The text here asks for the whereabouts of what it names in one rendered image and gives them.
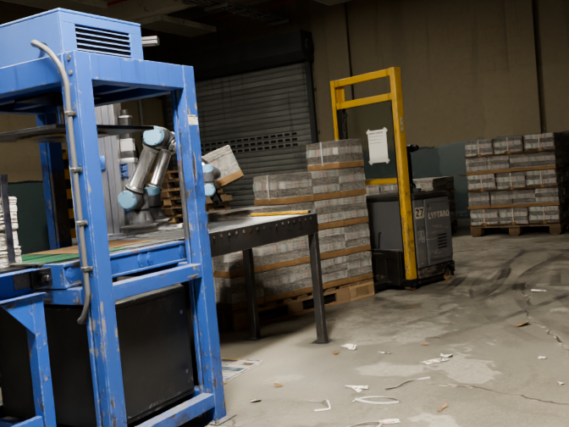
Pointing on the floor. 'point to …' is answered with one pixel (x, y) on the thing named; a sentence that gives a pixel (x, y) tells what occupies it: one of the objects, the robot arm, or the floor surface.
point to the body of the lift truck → (444, 266)
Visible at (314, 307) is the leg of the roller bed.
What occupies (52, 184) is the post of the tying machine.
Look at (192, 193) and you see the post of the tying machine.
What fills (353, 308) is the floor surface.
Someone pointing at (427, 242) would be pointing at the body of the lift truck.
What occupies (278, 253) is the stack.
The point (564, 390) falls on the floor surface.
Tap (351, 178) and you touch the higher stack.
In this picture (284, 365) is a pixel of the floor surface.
